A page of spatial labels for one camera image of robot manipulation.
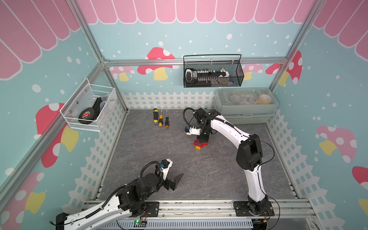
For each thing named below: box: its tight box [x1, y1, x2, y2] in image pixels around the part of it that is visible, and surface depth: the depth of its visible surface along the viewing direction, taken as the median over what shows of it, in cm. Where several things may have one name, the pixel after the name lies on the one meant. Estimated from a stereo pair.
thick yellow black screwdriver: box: [152, 108, 159, 126], surface depth 119 cm
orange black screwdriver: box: [164, 108, 170, 128], surface depth 111 cm
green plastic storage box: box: [213, 87, 279, 125], surface depth 104 cm
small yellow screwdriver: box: [158, 109, 164, 127], surface depth 114 cm
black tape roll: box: [78, 96, 103, 125], surface depth 71 cm
